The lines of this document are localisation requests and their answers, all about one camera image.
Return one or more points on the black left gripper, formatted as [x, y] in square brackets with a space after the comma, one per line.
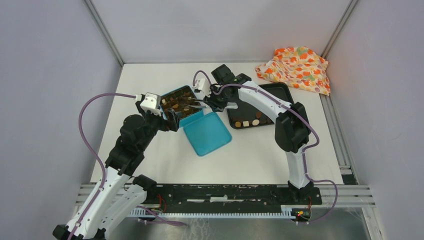
[172, 124]

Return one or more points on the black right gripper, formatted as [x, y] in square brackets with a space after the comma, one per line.
[215, 106]

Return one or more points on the steel tongs with white handle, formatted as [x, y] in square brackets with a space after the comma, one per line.
[193, 103]

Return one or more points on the teal chocolate tin box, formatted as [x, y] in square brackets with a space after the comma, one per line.
[170, 100]

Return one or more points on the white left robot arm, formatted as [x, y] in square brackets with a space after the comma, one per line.
[100, 214]

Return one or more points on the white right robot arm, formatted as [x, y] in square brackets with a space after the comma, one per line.
[292, 128]

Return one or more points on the black chocolate tray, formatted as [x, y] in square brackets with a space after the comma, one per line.
[247, 112]

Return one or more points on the white oval chocolate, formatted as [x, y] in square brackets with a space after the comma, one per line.
[255, 122]

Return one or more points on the teal tin lid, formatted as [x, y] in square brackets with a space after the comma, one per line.
[207, 134]

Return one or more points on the floral orange cloth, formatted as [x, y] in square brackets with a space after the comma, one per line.
[297, 67]

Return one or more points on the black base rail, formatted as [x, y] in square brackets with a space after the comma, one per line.
[230, 198]

